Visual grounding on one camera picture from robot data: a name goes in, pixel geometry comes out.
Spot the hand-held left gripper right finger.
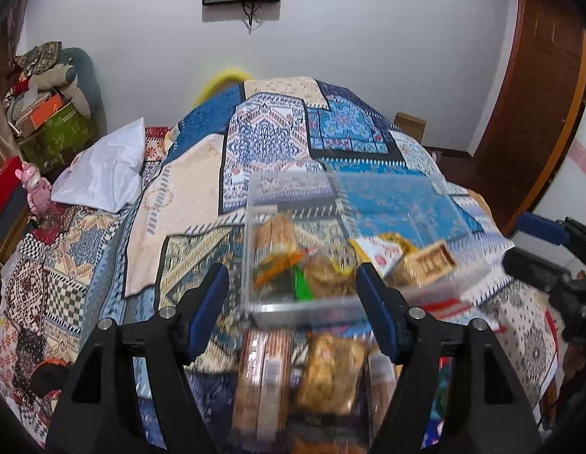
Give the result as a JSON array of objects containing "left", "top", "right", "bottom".
[{"left": 357, "top": 262, "right": 542, "bottom": 454}]

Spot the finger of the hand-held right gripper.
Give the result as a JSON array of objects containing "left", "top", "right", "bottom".
[
  {"left": 516, "top": 213, "right": 586, "bottom": 266},
  {"left": 502, "top": 247, "right": 586, "bottom": 344}
]

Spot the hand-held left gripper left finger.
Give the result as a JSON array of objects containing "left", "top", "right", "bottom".
[{"left": 44, "top": 262, "right": 230, "bottom": 454}]

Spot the clear plastic container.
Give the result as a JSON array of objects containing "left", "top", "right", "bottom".
[{"left": 236, "top": 171, "right": 493, "bottom": 328}]

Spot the clear cracker packet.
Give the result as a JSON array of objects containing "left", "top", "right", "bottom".
[{"left": 304, "top": 252, "right": 363, "bottom": 300}]

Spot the white yellow snack packet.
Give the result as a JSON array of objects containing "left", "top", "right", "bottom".
[{"left": 349, "top": 233, "right": 419, "bottom": 278}]

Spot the gold brown-label snack packet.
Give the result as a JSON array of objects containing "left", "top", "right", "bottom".
[{"left": 385, "top": 239, "right": 457, "bottom": 290}]

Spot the orange snack packet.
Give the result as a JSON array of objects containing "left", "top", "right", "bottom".
[{"left": 253, "top": 252, "right": 306, "bottom": 290}]

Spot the green snack packet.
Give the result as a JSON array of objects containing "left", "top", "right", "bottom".
[{"left": 293, "top": 266, "right": 313, "bottom": 302}]

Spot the yellow chips packet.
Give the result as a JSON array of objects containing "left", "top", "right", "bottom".
[{"left": 293, "top": 332, "right": 368, "bottom": 415}]

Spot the red white snack packet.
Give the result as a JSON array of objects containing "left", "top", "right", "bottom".
[{"left": 407, "top": 274, "right": 503, "bottom": 333}]

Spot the long brown biscuit packet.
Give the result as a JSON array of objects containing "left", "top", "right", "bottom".
[{"left": 231, "top": 328, "right": 295, "bottom": 443}]

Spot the brown wooden door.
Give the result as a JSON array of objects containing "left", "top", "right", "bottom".
[{"left": 467, "top": 0, "right": 586, "bottom": 239}]

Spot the patchwork bed sheet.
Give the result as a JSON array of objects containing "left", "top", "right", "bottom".
[{"left": 0, "top": 125, "right": 173, "bottom": 445}]

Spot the blue patterned blanket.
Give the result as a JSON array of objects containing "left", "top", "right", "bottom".
[{"left": 124, "top": 76, "right": 559, "bottom": 454}]

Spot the cardboard box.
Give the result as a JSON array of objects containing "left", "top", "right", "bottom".
[{"left": 394, "top": 112, "right": 429, "bottom": 143}]

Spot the white pillow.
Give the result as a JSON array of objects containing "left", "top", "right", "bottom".
[{"left": 50, "top": 117, "right": 147, "bottom": 213}]

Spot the orange black object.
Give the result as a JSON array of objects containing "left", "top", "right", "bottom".
[{"left": 29, "top": 358, "right": 70, "bottom": 394}]

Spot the pink toy figure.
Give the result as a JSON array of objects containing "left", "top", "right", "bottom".
[{"left": 15, "top": 161, "right": 53, "bottom": 215}]

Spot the green patterned box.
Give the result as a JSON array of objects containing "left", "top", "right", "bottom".
[{"left": 17, "top": 103, "right": 94, "bottom": 172}]

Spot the yellow plastic object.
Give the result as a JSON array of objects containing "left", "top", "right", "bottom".
[{"left": 193, "top": 67, "right": 254, "bottom": 106}]

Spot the red box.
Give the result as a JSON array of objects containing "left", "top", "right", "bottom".
[{"left": 0, "top": 156, "right": 25, "bottom": 221}]

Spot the orange box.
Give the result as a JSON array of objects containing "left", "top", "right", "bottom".
[{"left": 13, "top": 93, "right": 67, "bottom": 134}]

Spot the grey stuffed toy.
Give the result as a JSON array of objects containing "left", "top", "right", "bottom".
[{"left": 27, "top": 63, "right": 93, "bottom": 119}]

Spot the camouflage cloth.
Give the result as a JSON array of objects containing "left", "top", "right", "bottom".
[{"left": 14, "top": 41, "right": 63, "bottom": 77}]

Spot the beige curtain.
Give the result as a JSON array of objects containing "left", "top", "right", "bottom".
[{"left": 0, "top": 0, "right": 30, "bottom": 167}]

